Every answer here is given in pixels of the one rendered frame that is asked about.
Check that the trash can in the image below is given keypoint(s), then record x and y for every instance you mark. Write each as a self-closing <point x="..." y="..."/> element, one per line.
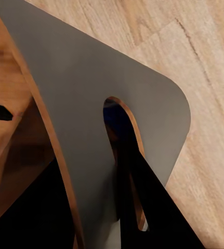
<point x="54" y="79"/>

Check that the can of soda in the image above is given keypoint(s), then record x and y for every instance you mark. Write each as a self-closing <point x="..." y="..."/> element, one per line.
<point x="118" y="121"/>

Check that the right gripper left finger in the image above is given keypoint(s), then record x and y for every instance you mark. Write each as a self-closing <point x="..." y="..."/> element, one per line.
<point x="40" y="218"/>

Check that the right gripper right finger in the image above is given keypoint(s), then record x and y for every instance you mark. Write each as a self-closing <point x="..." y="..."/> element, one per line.
<point x="168" y="229"/>

